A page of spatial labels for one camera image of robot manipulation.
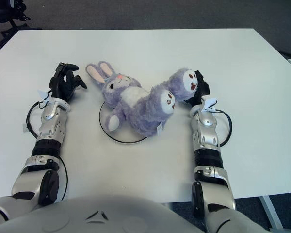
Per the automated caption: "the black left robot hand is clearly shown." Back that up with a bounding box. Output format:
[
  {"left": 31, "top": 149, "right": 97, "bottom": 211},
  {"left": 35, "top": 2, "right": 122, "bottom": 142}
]
[{"left": 49, "top": 62, "right": 88, "bottom": 100}]

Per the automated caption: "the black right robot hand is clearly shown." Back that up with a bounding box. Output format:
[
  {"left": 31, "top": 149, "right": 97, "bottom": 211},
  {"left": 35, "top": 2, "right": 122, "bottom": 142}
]
[{"left": 185, "top": 69, "right": 211, "bottom": 106}]

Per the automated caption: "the purple plush bunny doll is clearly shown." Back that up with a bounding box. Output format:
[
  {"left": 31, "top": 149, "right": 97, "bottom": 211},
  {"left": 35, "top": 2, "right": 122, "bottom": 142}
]
[{"left": 85, "top": 60, "right": 199, "bottom": 137}]

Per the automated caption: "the white plate with black rim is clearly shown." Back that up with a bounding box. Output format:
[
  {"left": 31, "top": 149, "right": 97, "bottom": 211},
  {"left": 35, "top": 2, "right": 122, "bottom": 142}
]
[{"left": 98, "top": 101, "right": 148, "bottom": 144}]

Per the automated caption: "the grey robot torso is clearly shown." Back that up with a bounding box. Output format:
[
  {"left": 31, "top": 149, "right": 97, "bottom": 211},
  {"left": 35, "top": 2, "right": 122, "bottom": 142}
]
[{"left": 0, "top": 195, "right": 204, "bottom": 233}]

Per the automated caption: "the grey metal table leg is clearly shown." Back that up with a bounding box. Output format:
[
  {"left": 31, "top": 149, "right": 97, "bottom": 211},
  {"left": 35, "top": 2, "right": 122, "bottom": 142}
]
[{"left": 259, "top": 195, "right": 284, "bottom": 230}]

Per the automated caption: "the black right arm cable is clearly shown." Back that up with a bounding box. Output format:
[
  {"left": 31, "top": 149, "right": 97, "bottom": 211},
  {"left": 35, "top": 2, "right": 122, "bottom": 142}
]
[{"left": 215, "top": 109, "right": 233, "bottom": 148}]

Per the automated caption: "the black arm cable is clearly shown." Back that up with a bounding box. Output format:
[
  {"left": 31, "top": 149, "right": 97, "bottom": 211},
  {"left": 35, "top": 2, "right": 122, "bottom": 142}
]
[
  {"left": 215, "top": 109, "right": 233, "bottom": 148},
  {"left": 26, "top": 91, "right": 68, "bottom": 202}
]

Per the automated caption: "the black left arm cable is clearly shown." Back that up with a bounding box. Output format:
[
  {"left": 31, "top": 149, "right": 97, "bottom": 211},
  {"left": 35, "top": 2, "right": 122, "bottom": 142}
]
[{"left": 26, "top": 91, "right": 68, "bottom": 202}]

